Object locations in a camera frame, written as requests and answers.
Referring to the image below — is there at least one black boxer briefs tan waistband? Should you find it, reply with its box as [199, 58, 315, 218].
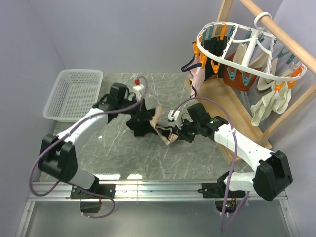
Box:
[124, 99, 179, 145]

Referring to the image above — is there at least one purple cable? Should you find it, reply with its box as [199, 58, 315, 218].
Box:
[172, 96, 250, 233]
[29, 75, 149, 219]

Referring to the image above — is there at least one black hanging garment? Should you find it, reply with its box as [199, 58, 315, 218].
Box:
[201, 34, 230, 82]

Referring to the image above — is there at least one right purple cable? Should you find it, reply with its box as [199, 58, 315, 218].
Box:
[172, 96, 250, 233]

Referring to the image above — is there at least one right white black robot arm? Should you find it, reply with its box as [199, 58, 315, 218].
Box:
[179, 103, 293, 201]

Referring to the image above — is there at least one pale green hanging underwear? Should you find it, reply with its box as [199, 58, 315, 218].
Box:
[250, 85, 292, 126]

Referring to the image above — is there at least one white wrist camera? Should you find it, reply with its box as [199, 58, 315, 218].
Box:
[133, 79, 145, 101]
[167, 110, 181, 122]

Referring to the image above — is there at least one pink underwear navy trim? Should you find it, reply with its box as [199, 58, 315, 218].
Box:
[181, 56, 205, 98]

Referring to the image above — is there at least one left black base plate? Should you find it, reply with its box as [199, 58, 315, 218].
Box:
[70, 184, 116, 215]

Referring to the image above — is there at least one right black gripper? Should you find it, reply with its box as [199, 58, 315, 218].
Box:
[175, 118, 201, 143]

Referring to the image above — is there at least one cream hanging underwear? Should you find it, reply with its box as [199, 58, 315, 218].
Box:
[232, 43, 268, 91]

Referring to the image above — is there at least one rust orange hanging garment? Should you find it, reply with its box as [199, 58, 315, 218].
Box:
[223, 52, 265, 91]

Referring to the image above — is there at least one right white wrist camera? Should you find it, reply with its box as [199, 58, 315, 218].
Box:
[167, 110, 181, 122]

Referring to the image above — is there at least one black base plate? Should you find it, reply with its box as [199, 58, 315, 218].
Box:
[197, 171, 245, 215]
[70, 184, 116, 215]

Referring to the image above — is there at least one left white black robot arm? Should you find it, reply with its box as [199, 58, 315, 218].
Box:
[36, 83, 147, 198]

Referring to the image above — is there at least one aluminium mounting rail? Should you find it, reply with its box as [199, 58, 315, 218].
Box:
[17, 180, 299, 237]

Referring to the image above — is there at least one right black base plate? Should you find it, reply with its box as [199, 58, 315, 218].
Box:
[197, 171, 245, 215]

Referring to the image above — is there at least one wooden drying rack frame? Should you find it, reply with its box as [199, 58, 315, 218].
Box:
[197, 0, 316, 164]

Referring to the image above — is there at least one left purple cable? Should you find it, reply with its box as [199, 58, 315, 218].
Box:
[29, 75, 149, 219]

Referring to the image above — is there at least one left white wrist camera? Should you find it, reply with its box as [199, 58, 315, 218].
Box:
[133, 79, 145, 101]

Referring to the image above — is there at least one white plastic basket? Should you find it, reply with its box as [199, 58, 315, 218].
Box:
[43, 69, 103, 122]

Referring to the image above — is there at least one white round clip hanger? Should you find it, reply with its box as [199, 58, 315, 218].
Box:
[193, 12, 307, 84]

